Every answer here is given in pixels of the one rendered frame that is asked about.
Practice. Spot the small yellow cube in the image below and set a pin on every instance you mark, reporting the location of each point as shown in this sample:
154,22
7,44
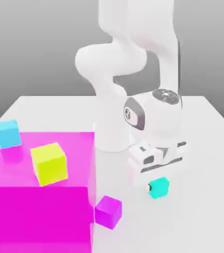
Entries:
49,165

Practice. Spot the large magenta box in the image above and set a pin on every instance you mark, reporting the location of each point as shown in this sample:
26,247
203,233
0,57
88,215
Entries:
37,217

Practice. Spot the small turquoise cube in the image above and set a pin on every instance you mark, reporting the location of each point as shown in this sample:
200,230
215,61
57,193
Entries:
159,188

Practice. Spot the small purple cube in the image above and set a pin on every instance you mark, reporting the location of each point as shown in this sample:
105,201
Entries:
108,212

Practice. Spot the small blue cube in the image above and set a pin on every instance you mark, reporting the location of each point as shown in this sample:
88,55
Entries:
8,134

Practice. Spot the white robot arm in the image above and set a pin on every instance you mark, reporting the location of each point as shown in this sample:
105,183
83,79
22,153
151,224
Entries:
112,83

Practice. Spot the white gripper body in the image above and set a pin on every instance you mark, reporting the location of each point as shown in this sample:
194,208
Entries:
137,174

